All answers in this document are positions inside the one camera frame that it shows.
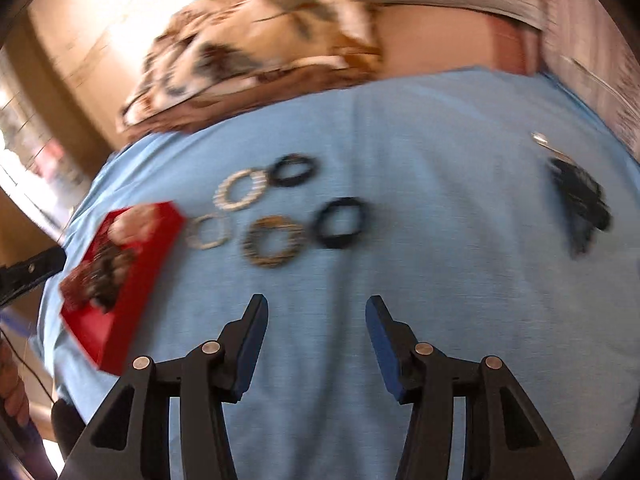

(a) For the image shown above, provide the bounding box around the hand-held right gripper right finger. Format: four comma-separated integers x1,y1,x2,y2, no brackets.
365,296,576,480

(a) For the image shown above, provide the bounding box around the leopard print bracelet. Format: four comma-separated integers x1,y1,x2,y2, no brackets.
242,215,307,270

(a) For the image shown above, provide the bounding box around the grey tulle scrunchie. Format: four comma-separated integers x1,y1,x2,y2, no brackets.
85,242,138,308

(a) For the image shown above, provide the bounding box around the stained glass window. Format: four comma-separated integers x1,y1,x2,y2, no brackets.
0,50,91,206

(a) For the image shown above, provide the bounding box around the brown ruffled blanket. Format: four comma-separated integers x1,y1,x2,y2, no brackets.
120,52,387,136

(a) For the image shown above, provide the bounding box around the white polka dot scrunchie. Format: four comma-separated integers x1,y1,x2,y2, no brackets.
109,205,163,246

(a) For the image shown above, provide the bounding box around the red jewelry box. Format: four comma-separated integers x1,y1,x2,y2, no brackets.
59,201,187,377

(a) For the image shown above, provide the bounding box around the striped floral pillow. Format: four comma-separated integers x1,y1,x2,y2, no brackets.
540,5,640,161

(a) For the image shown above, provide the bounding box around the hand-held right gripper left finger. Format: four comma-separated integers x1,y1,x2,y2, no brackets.
59,294,269,480

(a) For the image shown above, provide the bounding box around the black flower hair clip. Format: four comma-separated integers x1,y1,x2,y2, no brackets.
547,156,613,257

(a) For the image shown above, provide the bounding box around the silver hair pin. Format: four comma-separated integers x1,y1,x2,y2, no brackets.
531,131,576,158

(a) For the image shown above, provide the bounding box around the white pearl bead bracelet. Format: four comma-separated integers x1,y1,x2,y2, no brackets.
214,167,271,212

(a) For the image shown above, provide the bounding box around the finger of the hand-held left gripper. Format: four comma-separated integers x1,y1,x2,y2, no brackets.
0,246,67,307

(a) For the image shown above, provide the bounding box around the black elastic hair tie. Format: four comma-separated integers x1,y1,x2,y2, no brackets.
311,197,371,250

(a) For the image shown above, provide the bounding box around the pale pink bead bracelet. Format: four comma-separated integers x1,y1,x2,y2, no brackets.
185,212,230,251

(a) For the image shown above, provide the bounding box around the black scrunchie ring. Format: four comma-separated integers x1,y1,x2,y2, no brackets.
267,154,318,187

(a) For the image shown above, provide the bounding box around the black cable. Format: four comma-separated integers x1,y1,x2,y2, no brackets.
0,327,57,406

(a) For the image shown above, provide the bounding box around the person's left hand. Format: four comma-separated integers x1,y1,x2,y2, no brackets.
0,344,31,426

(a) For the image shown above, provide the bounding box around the leaf print blanket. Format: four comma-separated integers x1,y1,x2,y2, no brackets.
117,0,386,133

